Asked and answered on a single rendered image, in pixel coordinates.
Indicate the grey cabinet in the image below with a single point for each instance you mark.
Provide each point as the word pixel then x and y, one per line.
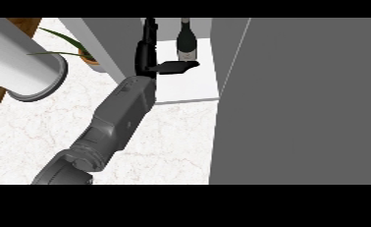
pixel 121 45

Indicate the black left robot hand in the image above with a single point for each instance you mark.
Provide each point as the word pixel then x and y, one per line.
pixel 145 54

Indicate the green potted plant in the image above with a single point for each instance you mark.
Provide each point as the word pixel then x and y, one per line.
pixel 77 49

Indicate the dark wine bottle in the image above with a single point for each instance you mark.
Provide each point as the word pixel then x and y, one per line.
pixel 186 42

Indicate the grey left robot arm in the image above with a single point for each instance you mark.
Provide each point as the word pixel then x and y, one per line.
pixel 119 113

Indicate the white cylindrical appliance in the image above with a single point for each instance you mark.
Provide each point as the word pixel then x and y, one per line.
pixel 27 67

